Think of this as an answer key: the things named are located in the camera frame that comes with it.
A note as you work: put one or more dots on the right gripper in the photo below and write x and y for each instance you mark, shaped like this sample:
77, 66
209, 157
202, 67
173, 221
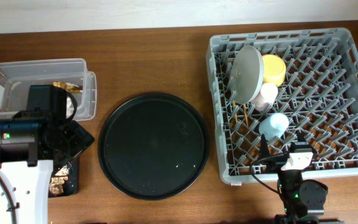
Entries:
275, 163

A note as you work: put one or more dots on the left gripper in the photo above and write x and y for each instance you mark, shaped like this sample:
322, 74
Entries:
80, 137

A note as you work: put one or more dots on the blue cup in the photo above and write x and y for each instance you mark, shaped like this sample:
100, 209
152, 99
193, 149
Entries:
274, 126

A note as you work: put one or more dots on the pink cup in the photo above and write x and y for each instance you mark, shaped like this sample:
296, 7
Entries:
266, 96

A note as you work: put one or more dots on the food scraps and rice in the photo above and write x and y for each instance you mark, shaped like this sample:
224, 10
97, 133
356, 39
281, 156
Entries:
58, 180

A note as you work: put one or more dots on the gold snack wrapper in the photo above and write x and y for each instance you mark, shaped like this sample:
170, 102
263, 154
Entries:
69, 87

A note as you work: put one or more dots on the yellow bowl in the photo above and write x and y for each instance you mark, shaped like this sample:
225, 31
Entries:
274, 69

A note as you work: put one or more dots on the grey plate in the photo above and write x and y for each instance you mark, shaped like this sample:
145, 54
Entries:
248, 74

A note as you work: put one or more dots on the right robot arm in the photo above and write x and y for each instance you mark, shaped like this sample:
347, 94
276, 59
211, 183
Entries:
303, 200

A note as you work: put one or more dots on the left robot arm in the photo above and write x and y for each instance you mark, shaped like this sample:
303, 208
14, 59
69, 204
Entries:
32, 143

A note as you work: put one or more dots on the grey dishwasher rack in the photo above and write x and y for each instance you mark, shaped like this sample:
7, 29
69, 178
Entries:
319, 96

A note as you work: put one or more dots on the black rectangular tray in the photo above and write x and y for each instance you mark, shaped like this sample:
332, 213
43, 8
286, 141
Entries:
70, 187

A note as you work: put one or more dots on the round black serving tray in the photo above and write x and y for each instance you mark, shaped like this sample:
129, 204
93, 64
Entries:
153, 146

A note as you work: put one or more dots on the clear plastic bin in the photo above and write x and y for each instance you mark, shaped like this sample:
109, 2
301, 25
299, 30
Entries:
17, 77

